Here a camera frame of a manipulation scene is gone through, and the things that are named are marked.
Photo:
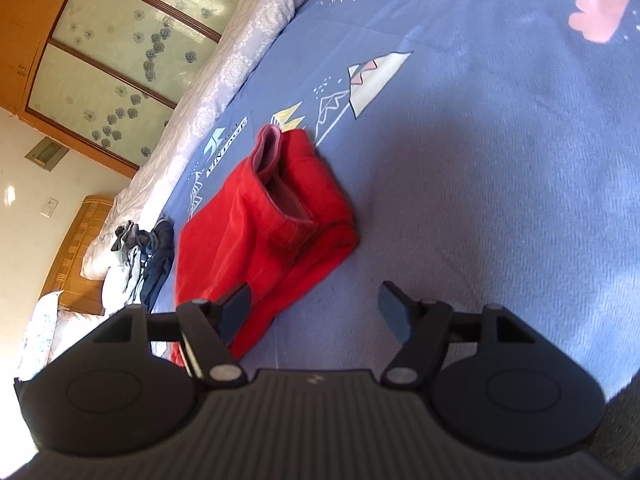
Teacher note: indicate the blue printed bed sheet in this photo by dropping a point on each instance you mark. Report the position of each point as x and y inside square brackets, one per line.
[475, 185]

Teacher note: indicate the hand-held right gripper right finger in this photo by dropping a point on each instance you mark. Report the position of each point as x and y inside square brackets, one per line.
[395, 315]

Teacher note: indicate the wooden wardrobe with glass doors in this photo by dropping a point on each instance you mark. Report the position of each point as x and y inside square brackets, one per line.
[100, 75]

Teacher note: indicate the navy garment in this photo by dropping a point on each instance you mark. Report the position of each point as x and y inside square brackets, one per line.
[160, 260]

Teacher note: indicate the white floral quilt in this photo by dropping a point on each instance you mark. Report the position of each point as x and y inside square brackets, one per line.
[235, 60]

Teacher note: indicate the red pants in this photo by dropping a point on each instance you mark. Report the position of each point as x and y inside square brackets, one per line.
[240, 220]

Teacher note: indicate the white patterned pillow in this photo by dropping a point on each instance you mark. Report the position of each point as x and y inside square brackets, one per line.
[40, 325]

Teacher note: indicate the grey garment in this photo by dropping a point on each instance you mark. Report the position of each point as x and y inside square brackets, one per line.
[125, 265]

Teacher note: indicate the wooden headboard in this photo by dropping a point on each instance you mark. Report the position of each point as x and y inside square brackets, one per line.
[75, 260]

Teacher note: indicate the white wall switch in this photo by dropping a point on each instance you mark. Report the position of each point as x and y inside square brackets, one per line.
[50, 208]

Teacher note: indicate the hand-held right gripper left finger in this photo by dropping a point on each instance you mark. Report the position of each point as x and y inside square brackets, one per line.
[235, 315]

